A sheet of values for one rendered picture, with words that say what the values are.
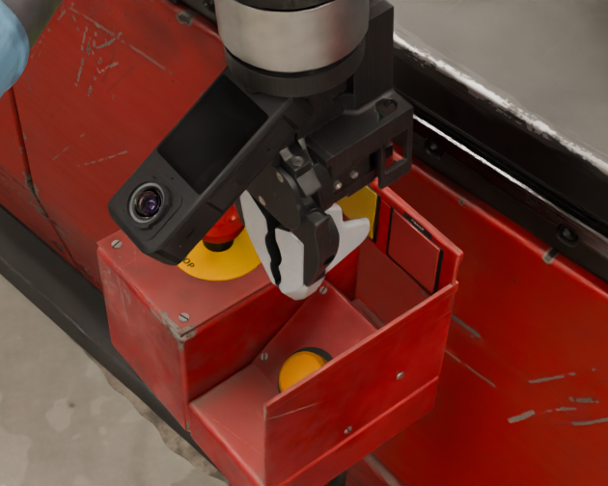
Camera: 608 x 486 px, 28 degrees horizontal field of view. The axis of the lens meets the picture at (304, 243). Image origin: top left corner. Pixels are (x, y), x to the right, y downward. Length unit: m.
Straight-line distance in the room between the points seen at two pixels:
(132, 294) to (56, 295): 0.95
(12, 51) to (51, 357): 1.34
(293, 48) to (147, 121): 0.66
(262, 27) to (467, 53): 0.32
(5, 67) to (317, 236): 0.25
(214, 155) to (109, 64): 0.62
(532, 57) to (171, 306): 0.30
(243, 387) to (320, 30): 0.37
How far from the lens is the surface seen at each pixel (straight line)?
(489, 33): 0.89
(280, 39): 0.56
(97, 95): 1.27
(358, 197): 0.83
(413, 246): 0.81
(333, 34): 0.57
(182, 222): 0.61
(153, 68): 1.15
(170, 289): 0.83
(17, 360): 1.79
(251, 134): 0.60
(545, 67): 0.86
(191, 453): 1.67
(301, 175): 0.63
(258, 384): 0.87
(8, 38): 0.46
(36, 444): 1.70
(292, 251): 0.69
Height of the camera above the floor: 1.42
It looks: 49 degrees down
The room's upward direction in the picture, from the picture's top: 2 degrees clockwise
